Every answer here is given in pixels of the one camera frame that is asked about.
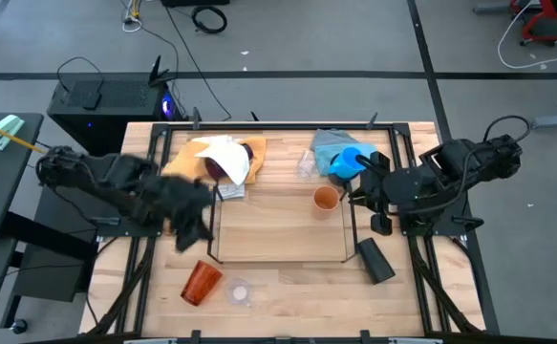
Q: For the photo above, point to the mint green stapler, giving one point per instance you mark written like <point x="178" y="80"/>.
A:
<point x="6" y="130"/>

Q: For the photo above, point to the striped white folded towel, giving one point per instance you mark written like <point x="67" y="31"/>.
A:
<point x="232" y="192"/>

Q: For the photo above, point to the light blue cloth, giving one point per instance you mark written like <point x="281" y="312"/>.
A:
<point x="323" y="160"/>

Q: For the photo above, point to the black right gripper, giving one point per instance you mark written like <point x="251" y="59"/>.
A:
<point x="383" y="191"/>

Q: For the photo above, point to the black caster wheel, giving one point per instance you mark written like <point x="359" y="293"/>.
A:
<point x="19" y="326"/>

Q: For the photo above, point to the red wheeled cart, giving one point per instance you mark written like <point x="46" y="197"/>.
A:
<point x="545" y="24"/>

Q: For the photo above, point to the small black adapter box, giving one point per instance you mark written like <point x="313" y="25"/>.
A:
<point x="92" y="100"/>

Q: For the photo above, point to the black wifi antenna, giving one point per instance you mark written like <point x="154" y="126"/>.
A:
<point x="155" y="71"/>

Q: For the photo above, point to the tall black tumbler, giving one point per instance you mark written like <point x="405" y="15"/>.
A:
<point x="376" y="260"/>

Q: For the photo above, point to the grey cloth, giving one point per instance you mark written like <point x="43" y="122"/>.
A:
<point x="330" y="137"/>

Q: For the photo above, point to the yellow cloth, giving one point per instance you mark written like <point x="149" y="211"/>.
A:
<point x="182" y="165"/>

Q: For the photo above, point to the white cloth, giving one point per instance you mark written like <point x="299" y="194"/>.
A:
<point x="228" y="157"/>

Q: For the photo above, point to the black desk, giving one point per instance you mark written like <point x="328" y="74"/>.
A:
<point x="1" y="191"/>

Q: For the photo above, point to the peach plastic cup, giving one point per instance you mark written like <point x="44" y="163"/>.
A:
<point x="326" y="199"/>

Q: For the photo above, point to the black aluminium rig frame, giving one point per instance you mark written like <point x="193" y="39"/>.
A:
<point x="283" y="127"/>

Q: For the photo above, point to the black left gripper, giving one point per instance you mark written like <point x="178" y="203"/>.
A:
<point x="177" y="200"/>

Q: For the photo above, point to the black computer tower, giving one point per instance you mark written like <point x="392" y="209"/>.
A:
<point x="111" y="102"/>

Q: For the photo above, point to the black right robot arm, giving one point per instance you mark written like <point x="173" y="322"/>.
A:
<point x="459" y="167"/>

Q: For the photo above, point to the blue plastic mug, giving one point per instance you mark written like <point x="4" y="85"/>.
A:
<point x="345" y="162"/>

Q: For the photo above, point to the orange faceted plastic tumbler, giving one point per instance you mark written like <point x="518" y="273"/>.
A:
<point x="200" y="283"/>

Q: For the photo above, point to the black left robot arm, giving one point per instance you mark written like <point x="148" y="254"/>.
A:
<point x="92" y="177"/>

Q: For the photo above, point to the black side stand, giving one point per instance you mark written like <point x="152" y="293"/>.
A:
<point x="49" y="272"/>

